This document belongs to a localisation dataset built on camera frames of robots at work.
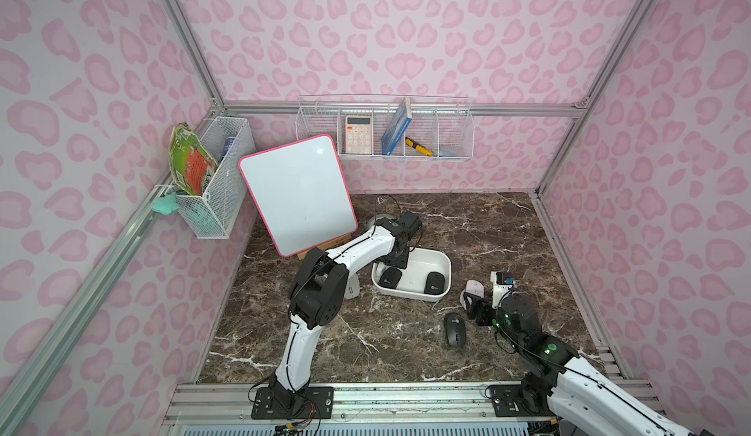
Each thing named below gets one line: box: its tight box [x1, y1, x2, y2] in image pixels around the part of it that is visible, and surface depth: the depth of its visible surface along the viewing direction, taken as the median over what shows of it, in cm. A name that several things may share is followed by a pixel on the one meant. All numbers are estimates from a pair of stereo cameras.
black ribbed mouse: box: [443, 312, 467, 349], surface depth 86 cm
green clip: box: [152, 191, 180, 216], surface depth 64 cm
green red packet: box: [168, 122, 219, 195], surface depth 74 cm
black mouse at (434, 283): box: [424, 270, 445, 295], surface depth 95 cm
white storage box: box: [370, 247, 453, 303], surface depth 97 cm
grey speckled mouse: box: [344, 273, 361, 301], surface depth 93 cm
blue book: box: [381, 96, 413, 156], surface depth 90 cm
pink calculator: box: [345, 115, 373, 155], surface depth 97 cm
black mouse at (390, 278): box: [377, 266, 403, 290], surface depth 96 cm
